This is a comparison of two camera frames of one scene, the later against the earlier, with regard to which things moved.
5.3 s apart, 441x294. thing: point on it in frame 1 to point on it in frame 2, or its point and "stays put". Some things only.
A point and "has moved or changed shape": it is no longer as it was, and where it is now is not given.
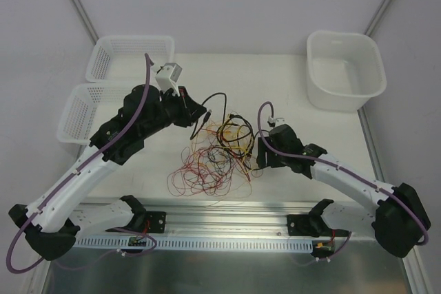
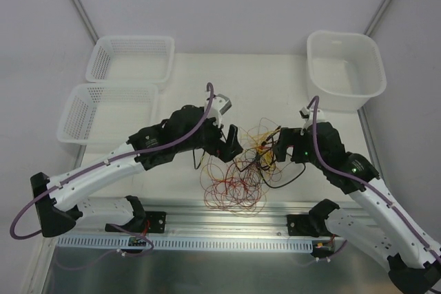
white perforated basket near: x=88 y=107 stays put
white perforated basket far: x=120 y=58 stays put
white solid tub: x=344 y=69 stays put
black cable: x=251 y=137 to x=285 y=184
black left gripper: x=186 y=109 to x=220 y=142
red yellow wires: x=219 y=164 has moved or changed shape
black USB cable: x=208 y=115 has moved or changed shape
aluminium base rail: x=231 y=217 stays put
